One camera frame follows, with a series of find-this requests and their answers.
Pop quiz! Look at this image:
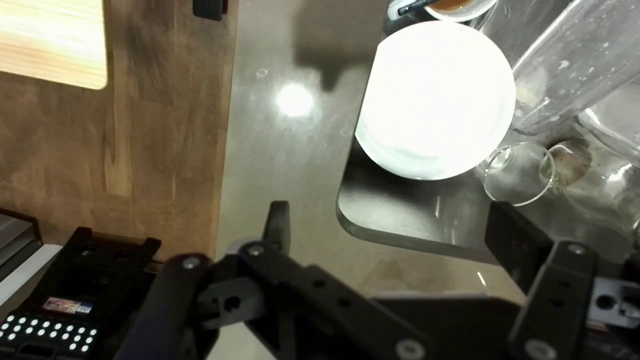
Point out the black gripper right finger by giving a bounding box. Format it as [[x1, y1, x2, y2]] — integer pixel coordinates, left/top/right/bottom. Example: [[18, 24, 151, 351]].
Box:
[[484, 200, 640, 360]]

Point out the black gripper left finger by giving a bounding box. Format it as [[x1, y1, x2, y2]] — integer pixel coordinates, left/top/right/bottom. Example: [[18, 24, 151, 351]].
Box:
[[115, 198, 428, 360]]

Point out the stainless steel sink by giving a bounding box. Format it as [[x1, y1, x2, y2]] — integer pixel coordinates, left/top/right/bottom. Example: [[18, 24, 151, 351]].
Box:
[[335, 0, 640, 266]]

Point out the clear wine glass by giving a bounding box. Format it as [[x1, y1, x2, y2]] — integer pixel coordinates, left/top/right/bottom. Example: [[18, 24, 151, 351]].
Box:
[[478, 138, 557, 209]]

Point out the small drinking glass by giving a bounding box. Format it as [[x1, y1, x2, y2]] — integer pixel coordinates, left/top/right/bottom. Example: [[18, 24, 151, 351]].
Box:
[[545, 137, 596, 191]]

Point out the white plate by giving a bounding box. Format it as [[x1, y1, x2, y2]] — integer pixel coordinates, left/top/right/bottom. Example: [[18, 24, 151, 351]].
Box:
[[354, 18, 518, 183]]

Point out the tall clear container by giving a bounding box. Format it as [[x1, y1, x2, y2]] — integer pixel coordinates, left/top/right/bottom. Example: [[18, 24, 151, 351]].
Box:
[[511, 0, 640, 137]]

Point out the black device with LED dots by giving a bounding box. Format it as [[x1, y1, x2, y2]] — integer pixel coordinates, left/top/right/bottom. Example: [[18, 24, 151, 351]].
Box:
[[0, 227, 164, 360]]

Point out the grey flat panel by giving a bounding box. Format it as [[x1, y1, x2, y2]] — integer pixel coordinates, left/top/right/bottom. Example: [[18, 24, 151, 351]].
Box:
[[0, 212, 64, 307]]

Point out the small black block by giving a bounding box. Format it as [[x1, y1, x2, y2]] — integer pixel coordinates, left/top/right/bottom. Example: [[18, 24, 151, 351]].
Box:
[[192, 0, 229, 20]]

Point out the small white cup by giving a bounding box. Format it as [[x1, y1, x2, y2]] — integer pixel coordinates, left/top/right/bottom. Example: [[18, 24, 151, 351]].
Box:
[[398, 0, 499, 27]]

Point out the light wooden board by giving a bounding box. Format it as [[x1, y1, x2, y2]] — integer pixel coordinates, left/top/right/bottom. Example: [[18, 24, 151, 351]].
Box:
[[0, 0, 109, 93]]

